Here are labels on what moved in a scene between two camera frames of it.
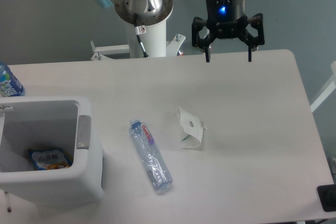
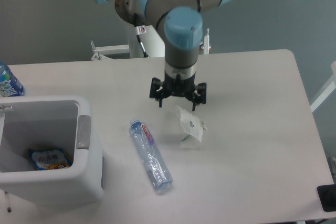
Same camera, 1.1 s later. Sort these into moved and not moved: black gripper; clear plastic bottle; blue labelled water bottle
Moved: black gripper
Not moved: clear plastic bottle; blue labelled water bottle
